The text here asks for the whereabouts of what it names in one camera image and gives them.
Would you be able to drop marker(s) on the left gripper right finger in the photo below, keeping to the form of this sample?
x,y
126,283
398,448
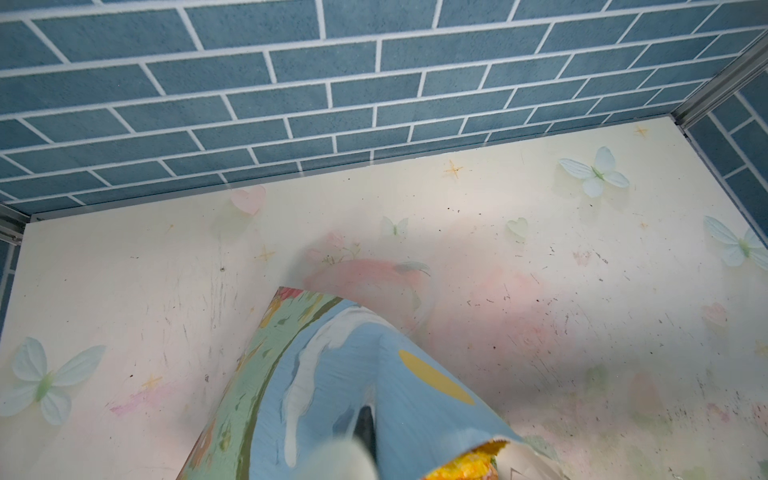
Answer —
x,y
365,431

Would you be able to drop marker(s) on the yellow snack packet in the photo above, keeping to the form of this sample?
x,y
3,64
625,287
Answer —
x,y
477,464

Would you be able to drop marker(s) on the colourful paper gift bag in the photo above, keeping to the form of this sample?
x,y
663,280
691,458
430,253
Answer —
x,y
313,363

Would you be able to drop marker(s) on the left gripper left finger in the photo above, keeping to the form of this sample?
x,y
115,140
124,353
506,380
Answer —
x,y
338,459

